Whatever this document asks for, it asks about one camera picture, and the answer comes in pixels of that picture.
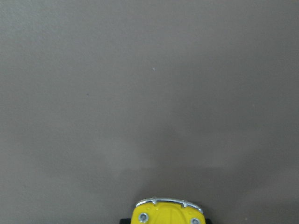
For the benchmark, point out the yellow beetle toy car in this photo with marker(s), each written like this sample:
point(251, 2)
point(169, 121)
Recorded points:
point(163, 210)

